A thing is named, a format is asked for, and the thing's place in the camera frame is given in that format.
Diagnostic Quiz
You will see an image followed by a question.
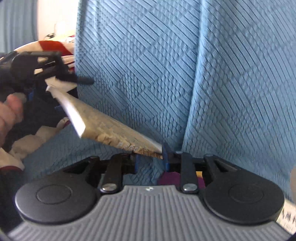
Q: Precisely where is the person's left hand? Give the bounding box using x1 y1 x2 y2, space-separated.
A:
0 94 23 147

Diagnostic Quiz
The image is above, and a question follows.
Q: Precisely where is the red white black blanket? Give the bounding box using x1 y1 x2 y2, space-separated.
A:
1 35 77 171

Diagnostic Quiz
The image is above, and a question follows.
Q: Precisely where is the blue textured bedspread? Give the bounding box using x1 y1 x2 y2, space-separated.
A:
23 0 296 202

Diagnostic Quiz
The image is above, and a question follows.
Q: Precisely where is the tan patterned cover book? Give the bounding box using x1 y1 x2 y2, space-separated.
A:
47 86 163 159

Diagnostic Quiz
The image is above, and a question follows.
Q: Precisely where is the purple and yellow book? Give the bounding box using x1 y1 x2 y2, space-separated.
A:
157 171 206 189

